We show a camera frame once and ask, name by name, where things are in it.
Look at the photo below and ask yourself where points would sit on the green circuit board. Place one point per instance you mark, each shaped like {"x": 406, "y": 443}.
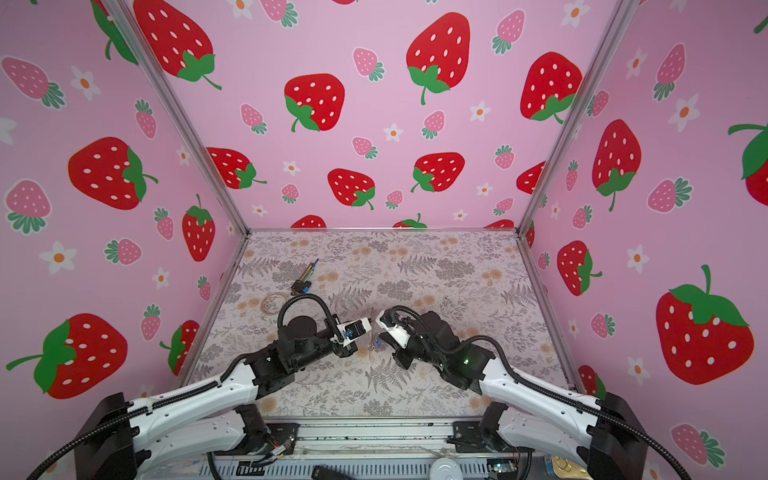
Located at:
{"x": 501, "y": 469}

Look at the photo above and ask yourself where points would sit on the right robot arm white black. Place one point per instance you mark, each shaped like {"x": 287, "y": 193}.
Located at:
{"x": 599, "y": 432}

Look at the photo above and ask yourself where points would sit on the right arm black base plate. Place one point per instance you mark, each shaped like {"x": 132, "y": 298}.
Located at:
{"x": 472, "y": 437}

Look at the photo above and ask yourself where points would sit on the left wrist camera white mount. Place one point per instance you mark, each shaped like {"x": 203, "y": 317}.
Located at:
{"x": 352, "y": 331}

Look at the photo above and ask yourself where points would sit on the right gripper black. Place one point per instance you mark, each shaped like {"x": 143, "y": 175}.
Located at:
{"x": 399, "y": 357}

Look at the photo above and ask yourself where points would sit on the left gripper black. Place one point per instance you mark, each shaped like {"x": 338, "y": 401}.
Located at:
{"x": 347, "y": 352}

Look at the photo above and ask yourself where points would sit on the black device at front edge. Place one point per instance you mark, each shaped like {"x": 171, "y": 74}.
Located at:
{"x": 320, "y": 472}

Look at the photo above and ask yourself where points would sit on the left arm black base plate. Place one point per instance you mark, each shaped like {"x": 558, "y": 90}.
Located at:
{"x": 270, "y": 441}

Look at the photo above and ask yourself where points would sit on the key with blue tag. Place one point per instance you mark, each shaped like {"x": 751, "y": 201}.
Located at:
{"x": 376, "y": 345}

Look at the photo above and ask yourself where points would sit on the white round puck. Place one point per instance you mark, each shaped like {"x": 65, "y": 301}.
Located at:
{"x": 445, "y": 469}

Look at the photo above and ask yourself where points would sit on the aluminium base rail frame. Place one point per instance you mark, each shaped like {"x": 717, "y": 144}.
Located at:
{"x": 369, "y": 448}

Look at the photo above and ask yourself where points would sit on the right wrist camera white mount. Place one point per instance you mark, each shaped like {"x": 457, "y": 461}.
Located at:
{"x": 396, "y": 336}

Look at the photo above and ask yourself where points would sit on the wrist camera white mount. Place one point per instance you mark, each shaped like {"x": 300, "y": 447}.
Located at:
{"x": 396, "y": 336}
{"x": 352, "y": 331}

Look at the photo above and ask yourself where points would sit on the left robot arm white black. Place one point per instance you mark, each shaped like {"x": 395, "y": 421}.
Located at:
{"x": 124, "y": 439}

